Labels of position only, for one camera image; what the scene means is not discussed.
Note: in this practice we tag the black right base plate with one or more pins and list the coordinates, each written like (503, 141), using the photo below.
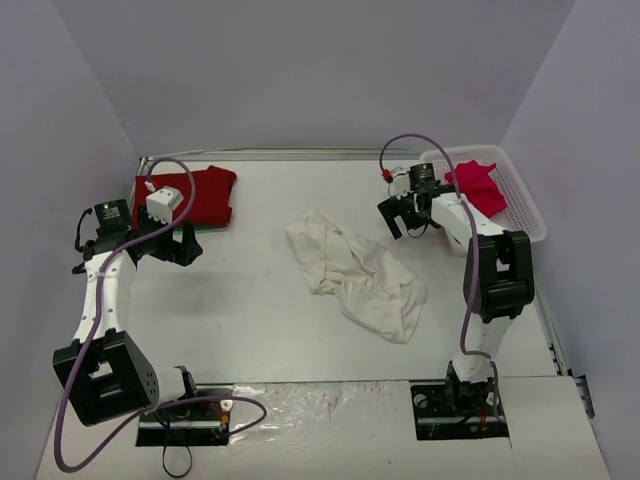
(436, 418)

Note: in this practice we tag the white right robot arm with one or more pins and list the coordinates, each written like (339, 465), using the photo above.
(498, 279)

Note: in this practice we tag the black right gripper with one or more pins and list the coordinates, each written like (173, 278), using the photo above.
(400, 210)

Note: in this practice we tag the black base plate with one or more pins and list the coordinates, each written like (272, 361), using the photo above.
(194, 425)
(436, 418)

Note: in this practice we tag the folded red t shirt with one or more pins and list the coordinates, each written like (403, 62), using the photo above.
(211, 207)

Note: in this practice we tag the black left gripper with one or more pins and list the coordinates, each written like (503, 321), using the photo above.
(175, 246)

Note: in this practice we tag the white plastic basket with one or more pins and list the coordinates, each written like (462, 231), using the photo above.
(521, 212)

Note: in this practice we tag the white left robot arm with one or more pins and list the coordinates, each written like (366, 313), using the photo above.
(106, 372)

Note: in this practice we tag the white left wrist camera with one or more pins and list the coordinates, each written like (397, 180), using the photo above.
(162, 203)

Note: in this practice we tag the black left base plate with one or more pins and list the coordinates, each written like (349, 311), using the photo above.
(194, 425)

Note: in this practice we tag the white t shirt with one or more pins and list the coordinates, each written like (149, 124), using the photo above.
(372, 287)

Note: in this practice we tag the pink t shirt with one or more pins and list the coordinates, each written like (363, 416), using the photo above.
(476, 182)

